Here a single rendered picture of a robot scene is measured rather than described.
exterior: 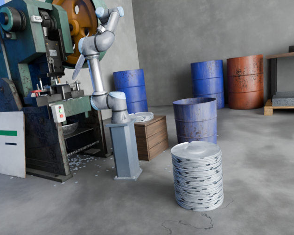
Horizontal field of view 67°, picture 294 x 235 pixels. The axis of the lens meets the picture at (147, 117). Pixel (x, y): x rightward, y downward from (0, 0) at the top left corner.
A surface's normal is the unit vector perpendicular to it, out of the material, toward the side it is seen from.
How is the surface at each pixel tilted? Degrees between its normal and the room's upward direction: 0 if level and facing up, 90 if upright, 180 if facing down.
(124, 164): 90
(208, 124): 92
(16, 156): 78
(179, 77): 90
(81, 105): 90
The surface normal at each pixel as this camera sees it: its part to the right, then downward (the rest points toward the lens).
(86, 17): -0.51, 0.22
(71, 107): 0.85, 0.00
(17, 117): -0.47, 0.02
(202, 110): 0.19, 0.21
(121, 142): -0.28, 0.22
